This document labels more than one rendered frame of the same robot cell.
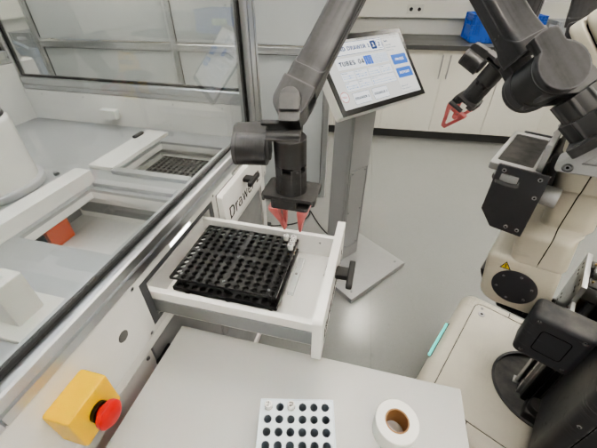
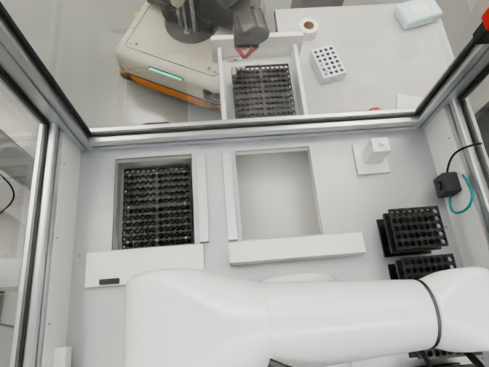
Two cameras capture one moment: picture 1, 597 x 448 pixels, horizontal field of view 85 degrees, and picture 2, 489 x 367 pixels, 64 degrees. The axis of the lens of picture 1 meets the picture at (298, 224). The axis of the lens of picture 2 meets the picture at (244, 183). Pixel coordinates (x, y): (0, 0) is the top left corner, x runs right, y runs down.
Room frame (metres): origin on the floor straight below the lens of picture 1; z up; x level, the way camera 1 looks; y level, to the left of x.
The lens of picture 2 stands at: (0.80, 0.74, 1.89)
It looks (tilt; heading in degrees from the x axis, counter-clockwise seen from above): 68 degrees down; 248
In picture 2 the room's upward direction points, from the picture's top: 3 degrees clockwise
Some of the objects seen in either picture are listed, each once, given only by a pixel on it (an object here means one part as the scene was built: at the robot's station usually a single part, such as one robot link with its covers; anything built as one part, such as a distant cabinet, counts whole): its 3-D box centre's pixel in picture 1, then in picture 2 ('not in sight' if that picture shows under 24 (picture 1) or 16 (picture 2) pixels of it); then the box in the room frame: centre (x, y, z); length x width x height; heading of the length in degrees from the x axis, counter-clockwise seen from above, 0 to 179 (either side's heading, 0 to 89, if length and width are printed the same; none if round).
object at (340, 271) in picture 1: (344, 273); not in sight; (0.46, -0.09, 0.91); 0.07 x 0.04 x 0.01; 166
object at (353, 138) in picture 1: (355, 188); not in sight; (1.46, -0.30, 0.51); 0.50 x 0.45 x 1.02; 39
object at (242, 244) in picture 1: (240, 267); not in sight; (0.51, 0.13, 0.87); 0.22 x 0.18 x 0.06; 76
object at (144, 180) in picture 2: not in sight; (158, 209); (0.90, 0.36, 0.87); 0.22 x 0.18 x 0.06; 76
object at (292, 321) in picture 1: (235, 268); not in sight; (0.52, 0.14, 0.86); 0.40 x 0.26 x 0.06; 76
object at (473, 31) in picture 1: (501, 27); not in sight; (3.53, -1.89, 1.01); 0.61 x 0.41 x 0.22; 80
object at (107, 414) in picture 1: (106, 412); not in sight; (0.21, 0.28, 0.88); 0.04 x 0.03 x 0.04; 166
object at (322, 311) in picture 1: (330, 282); not in sight; (0.47, -0.07, 0.87); 0.29 x 0.02 x 0.11; 166
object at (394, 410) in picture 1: (394, 426); not in sight; (0.23, -0.16, 0.78); 0.07 x 0.07 x 0.04
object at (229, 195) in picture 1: (242, 187); not in sight; (0.85, 0.17, 0.87); 0.29 x 0.02 x 0.11; 166
